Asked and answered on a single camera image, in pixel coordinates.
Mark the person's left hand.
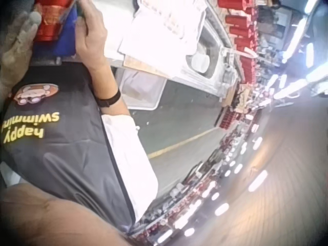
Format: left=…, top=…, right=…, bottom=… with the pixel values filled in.
left=0, top=11, right=43, bottom=90

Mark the person's right hand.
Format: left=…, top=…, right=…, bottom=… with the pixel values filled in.
left=74, top=0, right=110, bottom=72

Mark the red shiny packet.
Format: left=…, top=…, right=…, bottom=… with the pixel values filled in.
left=33, top=0, right=77, bottom=44

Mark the blue box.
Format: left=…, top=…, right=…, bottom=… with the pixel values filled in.
left=55, top=5, right=80, bottom=56

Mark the black wrist band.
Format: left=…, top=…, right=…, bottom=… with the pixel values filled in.
left=96, top=88, right=122, bottom=108

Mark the tan wooden board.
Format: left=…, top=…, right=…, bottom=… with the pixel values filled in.
left=122, top=55, right=176, bottom=79

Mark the white plastic bin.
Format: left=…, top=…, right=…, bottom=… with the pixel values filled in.
left=119, top=68, right=168, bottom=111

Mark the stack of white paper sheets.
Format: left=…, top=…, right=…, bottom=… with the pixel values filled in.
left=118, top=0, right=208, bottom=77

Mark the white square container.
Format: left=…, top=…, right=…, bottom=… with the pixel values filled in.
left=191, top=50, right=211, bottom=74

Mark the steel sink counter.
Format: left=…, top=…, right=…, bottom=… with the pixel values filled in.
left=166, top=5, right=240, bottom=99

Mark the stack of red packets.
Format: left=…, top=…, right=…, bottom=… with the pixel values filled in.
left=217, top=0, right=260, bottom=85

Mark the long shelf of goods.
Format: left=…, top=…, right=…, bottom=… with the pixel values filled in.
left=133, top=84, right=264, bottom=246

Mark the row of ceiling lights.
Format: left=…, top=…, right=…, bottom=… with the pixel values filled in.
left=156, top=0, right=328, bottom=245

